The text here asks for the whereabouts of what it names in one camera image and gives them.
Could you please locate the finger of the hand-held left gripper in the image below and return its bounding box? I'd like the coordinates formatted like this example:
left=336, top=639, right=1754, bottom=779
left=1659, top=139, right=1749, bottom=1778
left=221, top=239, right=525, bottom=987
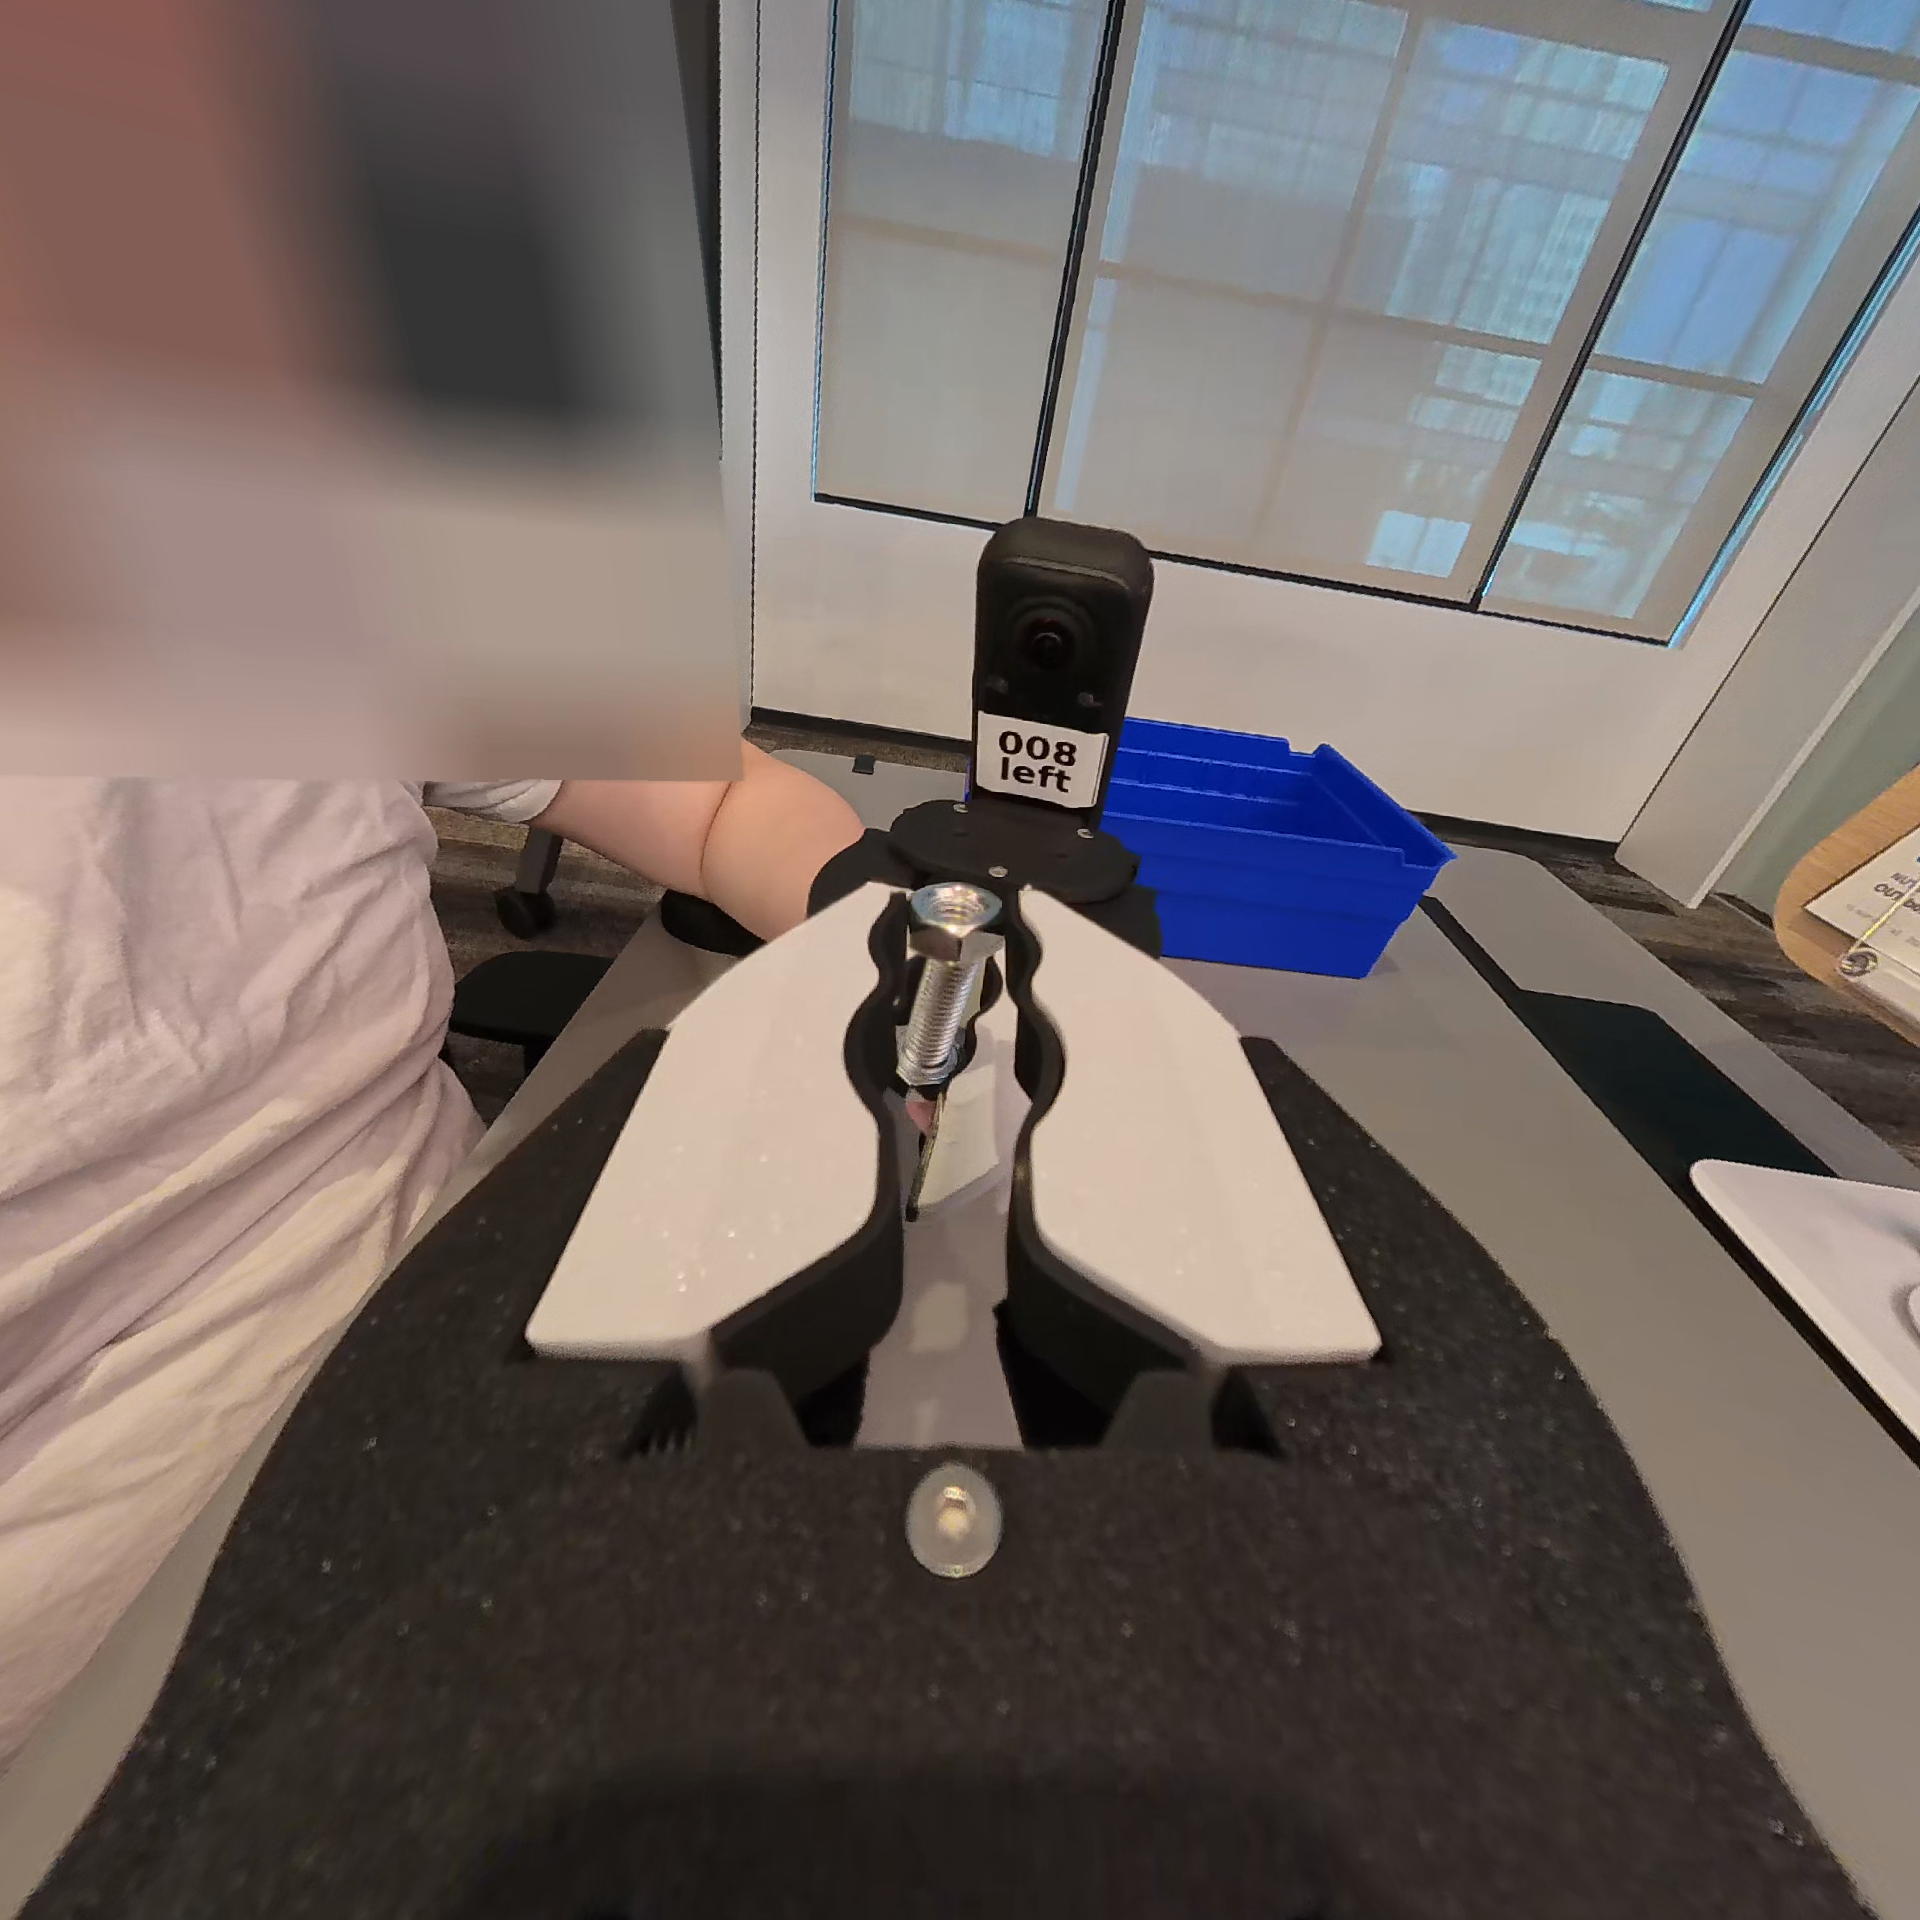
left=909, top=1075, right=1002, bottom=1215

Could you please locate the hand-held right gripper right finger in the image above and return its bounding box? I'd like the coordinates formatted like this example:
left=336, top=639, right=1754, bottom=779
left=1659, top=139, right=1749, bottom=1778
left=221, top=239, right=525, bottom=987
left=996, top=887, right=1385, bottom=1452

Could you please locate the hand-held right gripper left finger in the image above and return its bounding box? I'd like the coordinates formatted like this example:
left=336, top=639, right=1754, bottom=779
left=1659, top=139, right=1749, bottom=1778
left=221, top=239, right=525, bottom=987
left=525, top=887, right=909, bottom=1452

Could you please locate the large steel bolt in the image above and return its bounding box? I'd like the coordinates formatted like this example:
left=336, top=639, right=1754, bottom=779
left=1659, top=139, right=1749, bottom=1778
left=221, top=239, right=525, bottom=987
left=895, top=884, right=1002, bottom=1087

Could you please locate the blue plastic bin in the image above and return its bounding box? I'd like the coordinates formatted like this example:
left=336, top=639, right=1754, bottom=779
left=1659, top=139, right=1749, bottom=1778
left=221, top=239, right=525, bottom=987
left=1100, top=719, right=1454, bottom=979

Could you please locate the person's left forearm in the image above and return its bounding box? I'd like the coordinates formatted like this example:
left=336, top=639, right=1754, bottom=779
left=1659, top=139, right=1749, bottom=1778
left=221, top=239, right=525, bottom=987
left=547, top=746, right=868, bottom=931

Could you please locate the black chair armrest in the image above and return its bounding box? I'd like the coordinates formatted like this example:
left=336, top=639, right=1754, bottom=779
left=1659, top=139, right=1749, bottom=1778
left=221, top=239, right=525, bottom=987
left=444, top=955, right=610, bottom=1077

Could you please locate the large window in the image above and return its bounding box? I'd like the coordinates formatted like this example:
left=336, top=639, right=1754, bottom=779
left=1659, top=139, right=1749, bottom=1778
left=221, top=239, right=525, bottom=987
left=810, top=0, right=1920, bottom=645

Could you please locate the wooden board document stand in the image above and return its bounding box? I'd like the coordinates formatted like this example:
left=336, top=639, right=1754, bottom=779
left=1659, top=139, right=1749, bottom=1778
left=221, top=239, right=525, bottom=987
left=1693, top=771, right=1920, bottom=1468

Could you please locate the printed instruction poster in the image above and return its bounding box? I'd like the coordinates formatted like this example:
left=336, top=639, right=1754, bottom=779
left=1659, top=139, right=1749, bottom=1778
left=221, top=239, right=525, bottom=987
left=1809, top=834, right=1920, bottom=1013

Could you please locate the black table cable flap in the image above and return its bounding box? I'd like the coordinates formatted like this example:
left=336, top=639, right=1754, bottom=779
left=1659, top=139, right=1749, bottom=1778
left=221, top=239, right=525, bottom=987
left=1512, top=991, right=1838, bottom=1183

